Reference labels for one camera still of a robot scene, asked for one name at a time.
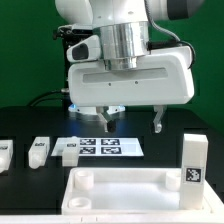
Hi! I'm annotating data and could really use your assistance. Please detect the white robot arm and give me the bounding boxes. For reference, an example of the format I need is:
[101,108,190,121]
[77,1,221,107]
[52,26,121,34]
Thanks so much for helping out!
[55,0,205,133]

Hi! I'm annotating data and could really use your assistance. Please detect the white fiducial marker sheet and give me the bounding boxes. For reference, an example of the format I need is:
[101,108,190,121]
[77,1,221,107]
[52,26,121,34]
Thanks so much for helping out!
[52,136,144,157]

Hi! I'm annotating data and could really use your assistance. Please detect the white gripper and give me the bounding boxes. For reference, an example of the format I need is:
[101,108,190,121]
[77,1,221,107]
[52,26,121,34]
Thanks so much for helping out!
[68,46,194,133]

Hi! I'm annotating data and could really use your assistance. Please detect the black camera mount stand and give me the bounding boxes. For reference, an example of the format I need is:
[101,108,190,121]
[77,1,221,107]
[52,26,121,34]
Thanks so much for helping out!
[52,25,93,52]

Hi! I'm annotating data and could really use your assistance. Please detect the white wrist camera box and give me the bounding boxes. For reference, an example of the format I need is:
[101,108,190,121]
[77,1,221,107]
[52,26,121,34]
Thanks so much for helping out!
[66,35,101,63]

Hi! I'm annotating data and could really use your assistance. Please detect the white desk tabletop tray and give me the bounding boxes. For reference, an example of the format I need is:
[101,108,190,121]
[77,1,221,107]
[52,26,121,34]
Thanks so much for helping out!
[61,167,224,216]

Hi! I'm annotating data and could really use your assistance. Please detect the black base cables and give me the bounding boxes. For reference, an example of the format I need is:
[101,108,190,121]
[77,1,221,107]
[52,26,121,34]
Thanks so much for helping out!
[27,88,71,108]

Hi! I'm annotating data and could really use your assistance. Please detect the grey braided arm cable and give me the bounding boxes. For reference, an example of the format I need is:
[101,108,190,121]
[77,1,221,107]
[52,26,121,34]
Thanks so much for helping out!
[143,0,197,69]

